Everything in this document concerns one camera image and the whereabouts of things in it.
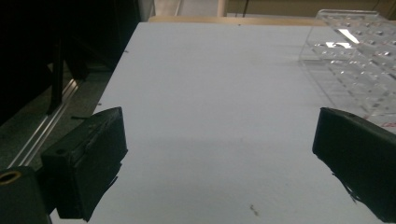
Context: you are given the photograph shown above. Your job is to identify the grey cabinet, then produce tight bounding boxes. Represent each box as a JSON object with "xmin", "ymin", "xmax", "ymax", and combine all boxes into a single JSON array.
[{"xmin": 138, "ymin": 0, "xmax": 156, "ymax": 22}]

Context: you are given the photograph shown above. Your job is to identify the light wooden furniture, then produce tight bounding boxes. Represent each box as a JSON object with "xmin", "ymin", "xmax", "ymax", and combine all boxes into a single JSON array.
[{"xmin": 217, "ymin": 0, "xmax": 396, "ymax": 19}]

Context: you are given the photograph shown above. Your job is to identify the metal floor rail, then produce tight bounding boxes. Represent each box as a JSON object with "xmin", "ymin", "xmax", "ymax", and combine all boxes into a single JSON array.
[{"xmin": 7, "ymin": 77, "xmax": 80, "ymax": 169}]

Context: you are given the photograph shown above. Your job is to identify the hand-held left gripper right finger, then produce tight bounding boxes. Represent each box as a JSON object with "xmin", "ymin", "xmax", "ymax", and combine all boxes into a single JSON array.
[{"xmin": 312, "ymin": 106, "xmax": 396, "ymax": 223}]

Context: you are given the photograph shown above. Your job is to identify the black metal stand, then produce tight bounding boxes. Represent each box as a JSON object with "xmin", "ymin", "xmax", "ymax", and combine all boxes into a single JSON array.
[{"xmin": 46, "ymin": 36, "xmax": 65, "ymax": 115}]

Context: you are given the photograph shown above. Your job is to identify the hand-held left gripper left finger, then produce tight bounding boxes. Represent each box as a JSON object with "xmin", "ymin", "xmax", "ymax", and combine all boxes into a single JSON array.
[{"xmin": 40, "ymin": 106, "xmax": 129, "ymax": 222}]

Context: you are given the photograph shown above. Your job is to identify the clear acrylic test tube rack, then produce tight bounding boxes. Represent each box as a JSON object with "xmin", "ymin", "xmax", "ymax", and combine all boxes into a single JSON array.
[{"xmin": 298, "ymin": 8, "xmax": 396, "ymax": 134}]

